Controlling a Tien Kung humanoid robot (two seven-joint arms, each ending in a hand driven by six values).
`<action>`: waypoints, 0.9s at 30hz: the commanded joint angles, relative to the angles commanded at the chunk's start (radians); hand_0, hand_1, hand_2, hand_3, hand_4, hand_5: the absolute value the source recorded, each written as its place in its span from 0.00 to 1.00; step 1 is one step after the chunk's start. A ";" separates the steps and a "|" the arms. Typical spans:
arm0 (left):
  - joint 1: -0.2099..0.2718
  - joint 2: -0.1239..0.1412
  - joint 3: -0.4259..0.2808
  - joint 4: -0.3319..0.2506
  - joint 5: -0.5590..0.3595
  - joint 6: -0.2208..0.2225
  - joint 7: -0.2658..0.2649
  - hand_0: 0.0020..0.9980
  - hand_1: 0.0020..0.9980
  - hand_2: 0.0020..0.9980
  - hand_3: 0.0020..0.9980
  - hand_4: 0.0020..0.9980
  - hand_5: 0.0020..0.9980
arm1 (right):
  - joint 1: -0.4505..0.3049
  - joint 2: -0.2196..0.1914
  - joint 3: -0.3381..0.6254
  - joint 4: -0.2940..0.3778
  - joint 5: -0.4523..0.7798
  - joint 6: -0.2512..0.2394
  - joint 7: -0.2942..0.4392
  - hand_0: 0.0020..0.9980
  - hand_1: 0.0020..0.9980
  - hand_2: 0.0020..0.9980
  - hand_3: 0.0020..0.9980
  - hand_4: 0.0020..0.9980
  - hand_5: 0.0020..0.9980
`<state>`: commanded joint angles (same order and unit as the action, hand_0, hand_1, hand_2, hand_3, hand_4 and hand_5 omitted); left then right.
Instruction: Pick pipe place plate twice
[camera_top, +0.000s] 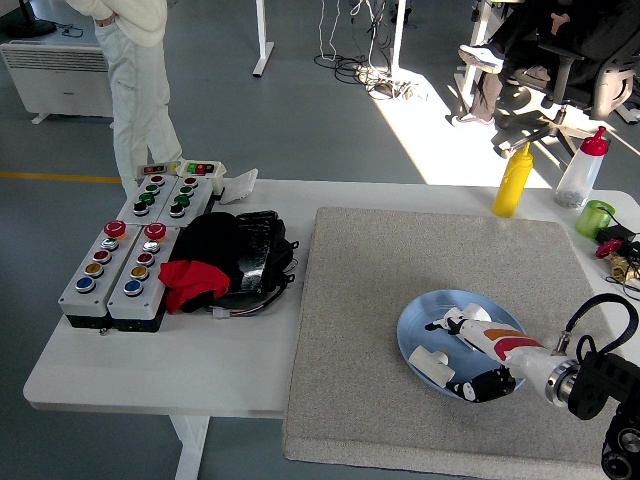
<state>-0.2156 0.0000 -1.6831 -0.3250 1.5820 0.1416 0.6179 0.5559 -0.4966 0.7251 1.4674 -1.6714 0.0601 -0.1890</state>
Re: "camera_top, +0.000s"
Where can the green translucent cup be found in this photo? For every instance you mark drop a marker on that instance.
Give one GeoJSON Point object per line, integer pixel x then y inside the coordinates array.
{"type": "Point", "coordinates": [592, 220]}

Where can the five-button control box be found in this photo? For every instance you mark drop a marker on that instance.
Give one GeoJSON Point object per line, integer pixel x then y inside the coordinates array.
{"type": "Point", "coordinates": [145, 300]}
{"type": "Point", "coordinates": [75, 300]}

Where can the white desk leg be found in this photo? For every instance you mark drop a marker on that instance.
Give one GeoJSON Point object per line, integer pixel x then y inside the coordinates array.
{"type": "Point", "coordinates": [481, 25]}
{"type": "Point", "coordinates": [261, 30]}
{"type": "Point", "coordinates": [397, 35]}

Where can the black plastic tray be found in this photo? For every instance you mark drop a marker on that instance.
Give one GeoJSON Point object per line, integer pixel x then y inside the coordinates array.
{"type": "Point", "coordinates": [255, 250]}

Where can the seated person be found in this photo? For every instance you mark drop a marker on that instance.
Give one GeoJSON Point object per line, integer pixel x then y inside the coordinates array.
{"type": "Point", "coordinates": [482, 57]}

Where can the white red-green switch box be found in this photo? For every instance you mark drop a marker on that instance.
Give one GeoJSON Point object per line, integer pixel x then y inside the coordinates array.
{"type": "Point", "coordinates": [200, 168]}

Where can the clear squeeze bottle red cap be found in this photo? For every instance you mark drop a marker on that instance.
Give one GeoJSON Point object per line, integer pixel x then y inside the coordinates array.
{"type": "Point", "coordinates": [580, 175]}

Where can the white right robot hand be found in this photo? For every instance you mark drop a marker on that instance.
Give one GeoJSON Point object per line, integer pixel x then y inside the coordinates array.
{"type": "Point", "coordinates": [505, 342]}

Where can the black office chair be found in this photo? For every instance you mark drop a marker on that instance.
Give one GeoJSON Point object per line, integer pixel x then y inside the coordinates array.
{"type": "Point", "coordinates": [570, 75]}

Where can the white table leg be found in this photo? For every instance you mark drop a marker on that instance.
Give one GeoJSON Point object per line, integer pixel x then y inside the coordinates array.
{"type": "Point", "coordinates": [190, 445]}

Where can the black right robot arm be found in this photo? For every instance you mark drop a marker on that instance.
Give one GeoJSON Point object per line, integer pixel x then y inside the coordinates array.
{"type": "Point", "coordinates": [595, 385]}

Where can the large white tee pipe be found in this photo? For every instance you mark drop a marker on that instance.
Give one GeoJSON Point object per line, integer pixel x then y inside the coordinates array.
{"type": "Point", "coordinates": [477, 312]}

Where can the white plastic cover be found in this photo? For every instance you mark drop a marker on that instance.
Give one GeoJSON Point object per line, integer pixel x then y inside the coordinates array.
{"type": "Point", "coordinates": [239, 187]}

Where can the black power adapter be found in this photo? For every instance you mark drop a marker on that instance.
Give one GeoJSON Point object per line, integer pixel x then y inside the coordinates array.
{"type": "Point", "coordinates": [617, 232]}

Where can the blue plate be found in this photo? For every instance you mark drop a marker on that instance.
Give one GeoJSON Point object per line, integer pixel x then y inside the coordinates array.
{"type": "Point", "coordinates": [425, 315]}

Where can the white panel heater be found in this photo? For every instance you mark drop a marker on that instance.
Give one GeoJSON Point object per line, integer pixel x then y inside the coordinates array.
{"type": "Point", "coordinates": [55, 85]}

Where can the standing person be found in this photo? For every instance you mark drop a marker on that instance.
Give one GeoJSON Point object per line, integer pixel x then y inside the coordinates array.
{"type": "Point", "coordinates": [135, 100]}

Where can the small grey switch box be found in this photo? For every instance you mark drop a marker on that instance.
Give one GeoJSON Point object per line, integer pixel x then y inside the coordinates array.
{"type": "Point", "coordinates": [155, 170]}

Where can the black fan base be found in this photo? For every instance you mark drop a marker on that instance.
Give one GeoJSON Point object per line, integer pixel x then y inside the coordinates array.
{"type": "Point", "coordinates": [30, 27]}

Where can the white tee pipe metal end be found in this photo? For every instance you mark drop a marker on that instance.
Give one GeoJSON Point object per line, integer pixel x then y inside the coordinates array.
{"type": "Point", "coordinates": [427, 362]}

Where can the red cloth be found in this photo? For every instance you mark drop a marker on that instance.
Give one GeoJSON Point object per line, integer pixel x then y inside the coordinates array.
{"type": "Point", "coordinates": [192, 280]}

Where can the grey-brown mat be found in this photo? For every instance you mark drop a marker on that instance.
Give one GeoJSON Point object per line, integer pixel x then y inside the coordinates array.
{"type": "Point", "coordinates": [400, 250]}

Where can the black cloth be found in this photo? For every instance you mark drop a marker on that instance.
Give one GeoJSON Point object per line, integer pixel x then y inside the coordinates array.
{"type": "Point", "coordinates": [210, 240]}

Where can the yellow squeeze bottle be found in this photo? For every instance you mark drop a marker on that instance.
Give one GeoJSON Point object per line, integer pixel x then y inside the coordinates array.
{"type": "Point", "coordinates": [512, 185]}

